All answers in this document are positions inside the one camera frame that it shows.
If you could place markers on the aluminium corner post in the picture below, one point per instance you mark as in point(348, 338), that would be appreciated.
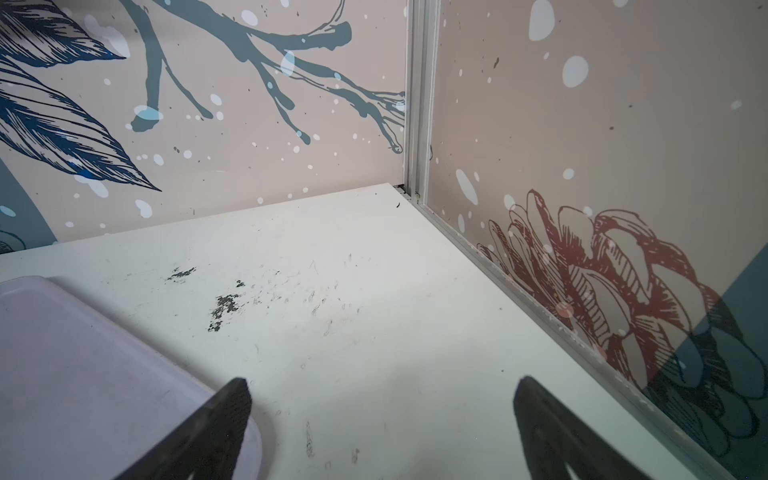
point(422, 51)

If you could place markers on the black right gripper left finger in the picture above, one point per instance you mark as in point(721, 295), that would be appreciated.
point(206, 445)

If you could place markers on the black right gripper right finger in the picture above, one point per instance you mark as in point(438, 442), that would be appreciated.
point(557, 444)

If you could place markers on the lilac plastic tray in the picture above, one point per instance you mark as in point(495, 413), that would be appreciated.
point(81, 398)

